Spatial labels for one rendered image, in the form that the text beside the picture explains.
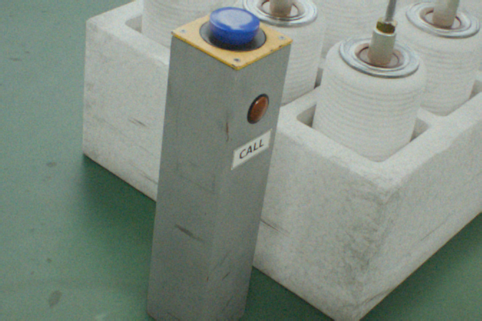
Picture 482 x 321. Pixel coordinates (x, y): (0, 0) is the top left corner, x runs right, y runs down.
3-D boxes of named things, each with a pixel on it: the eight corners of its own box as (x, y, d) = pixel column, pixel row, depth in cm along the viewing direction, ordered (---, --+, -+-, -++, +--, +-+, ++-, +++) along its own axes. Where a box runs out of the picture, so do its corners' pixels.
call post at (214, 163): (245, 316, 95) (294, 43, 76) (198, 352, 90) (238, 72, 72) (193, 279, 98) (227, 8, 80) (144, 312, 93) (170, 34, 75)
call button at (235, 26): (267, 42, 76) (270, 19, 75) (234, 58, 74) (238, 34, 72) (229, 23, 78) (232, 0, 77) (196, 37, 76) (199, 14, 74)
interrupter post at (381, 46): (369, 51, 90) (376, 20, 88) (394, 58, 90) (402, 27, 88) (362, 61, 88) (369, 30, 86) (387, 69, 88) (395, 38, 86)
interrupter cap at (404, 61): (351, 32, 93) (352, 26, 92) (426, 54, 91) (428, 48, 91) (328, 66, 87) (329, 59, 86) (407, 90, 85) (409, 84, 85)
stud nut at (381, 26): (379, 21, 88) (381, 13, 87) (397, 26, 88) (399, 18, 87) (374, 30, 86) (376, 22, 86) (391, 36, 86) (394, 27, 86)
